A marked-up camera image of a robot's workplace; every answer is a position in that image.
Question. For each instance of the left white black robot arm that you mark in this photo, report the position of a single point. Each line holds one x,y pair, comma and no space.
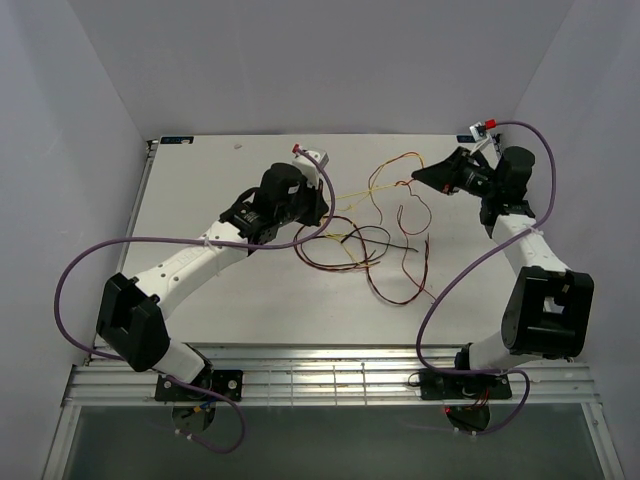
134,310

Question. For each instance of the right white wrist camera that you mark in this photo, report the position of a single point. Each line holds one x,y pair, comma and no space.
481,133

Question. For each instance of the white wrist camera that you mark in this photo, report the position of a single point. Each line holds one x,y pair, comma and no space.
311,159
481,133

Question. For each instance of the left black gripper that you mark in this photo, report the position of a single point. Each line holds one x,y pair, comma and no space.
315,206

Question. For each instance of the left blue label sticker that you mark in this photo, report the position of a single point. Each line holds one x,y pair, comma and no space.
176,140

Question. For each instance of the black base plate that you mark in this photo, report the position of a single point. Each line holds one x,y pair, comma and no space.
228,383
435,386

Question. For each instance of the aluminium rail frame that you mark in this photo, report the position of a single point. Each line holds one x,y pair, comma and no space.
317,345

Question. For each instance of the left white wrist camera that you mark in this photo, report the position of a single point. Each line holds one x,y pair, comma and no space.
311,159

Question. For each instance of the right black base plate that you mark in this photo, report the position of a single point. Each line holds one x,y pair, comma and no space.
435,386

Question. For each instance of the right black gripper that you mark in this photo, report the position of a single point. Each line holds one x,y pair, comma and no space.
447,175

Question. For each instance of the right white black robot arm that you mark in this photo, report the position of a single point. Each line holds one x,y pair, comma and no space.
547,313

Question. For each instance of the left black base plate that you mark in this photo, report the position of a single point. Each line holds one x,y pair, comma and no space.
228,383

